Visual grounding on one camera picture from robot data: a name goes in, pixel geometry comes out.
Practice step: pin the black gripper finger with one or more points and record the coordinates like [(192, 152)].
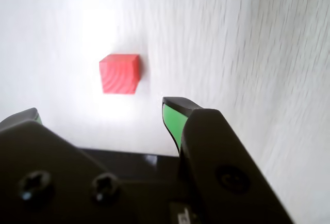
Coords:
[(219, 144), (51, 172)]

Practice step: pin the red wooden cube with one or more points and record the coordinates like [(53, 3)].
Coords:
[(119, 75)]

